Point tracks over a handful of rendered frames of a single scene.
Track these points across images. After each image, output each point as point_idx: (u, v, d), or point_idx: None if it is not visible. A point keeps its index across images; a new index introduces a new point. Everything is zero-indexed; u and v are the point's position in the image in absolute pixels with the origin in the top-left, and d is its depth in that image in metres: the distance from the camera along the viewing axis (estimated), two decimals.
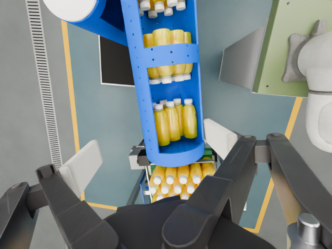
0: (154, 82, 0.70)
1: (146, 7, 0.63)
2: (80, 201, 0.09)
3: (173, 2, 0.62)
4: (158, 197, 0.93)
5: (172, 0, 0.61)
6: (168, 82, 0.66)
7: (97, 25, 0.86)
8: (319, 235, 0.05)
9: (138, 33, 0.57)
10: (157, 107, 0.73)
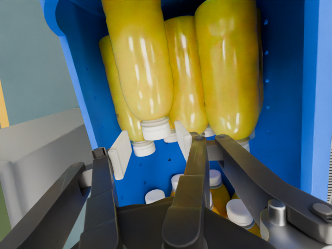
0: (245, 220, 0.24)
1: None
2: (112, 188, 0.09)
3: None
4: None
5: None
6: None
7: None
8: (286, 215, 0.06)
9: None
10: None
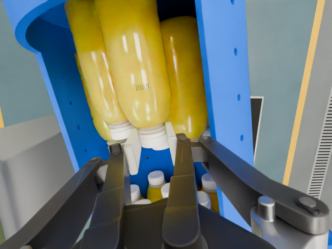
0: None
1: None
2: (123, 185, 0.09)
3: None
4: None
5: None
6: None
7: None
8: (275, 211, 0.07)
9: None
10: None
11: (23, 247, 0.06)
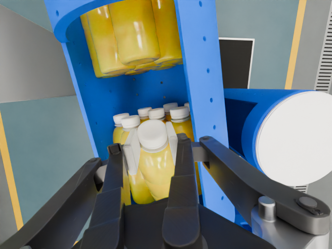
0: None
1: (176, 109, 0.33)
2: (122, 185, 0.09)
3: (126, 118, 0.33)
4: None
5: (128, 122, 0.33)
6: None
7: (262, 93, 0.55)
8: (275, 211, 0.07)
9: (191, 36, 0.21)
10: None
11: (22, 248, 0.06)
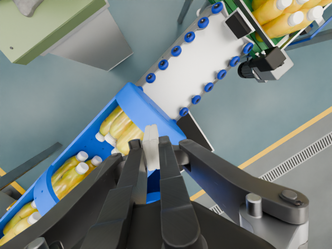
0: None
1: None
2: (136, 183, 0.09)
3: (32, 218, 0.63)
4: None
5: (31, 220, 0.63)
6: None
7: None
8: (262, 206, 0.07)
9: None
10: None
11: (38, 239, 0.07)
